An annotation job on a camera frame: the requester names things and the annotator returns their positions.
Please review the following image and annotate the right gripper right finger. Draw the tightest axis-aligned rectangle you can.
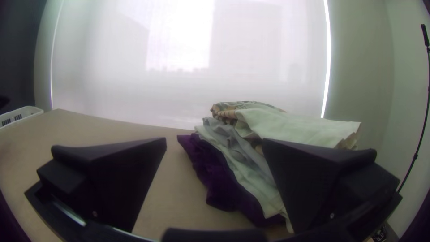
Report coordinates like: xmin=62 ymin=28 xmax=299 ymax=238
xmin=261 ymin=137 xmax=401 ymax=234

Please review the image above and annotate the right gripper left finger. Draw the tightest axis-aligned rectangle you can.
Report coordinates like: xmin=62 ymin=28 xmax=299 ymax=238
xmin=36 ymin=137 xmax=168 ymax=233

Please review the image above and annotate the pile of folded clothes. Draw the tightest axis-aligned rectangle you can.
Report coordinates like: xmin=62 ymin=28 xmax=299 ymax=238
xmin=176 ymin=100 xmax=362 ymax=234

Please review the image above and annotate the white laundry basket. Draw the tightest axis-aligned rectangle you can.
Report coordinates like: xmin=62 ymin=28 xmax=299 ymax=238
xmin=0 ymin=105 xmax=45 ymax=130

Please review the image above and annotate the black cable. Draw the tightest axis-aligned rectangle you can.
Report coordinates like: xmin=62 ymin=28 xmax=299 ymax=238
xmin=397 ymin=23 xmax=430 ymax=194

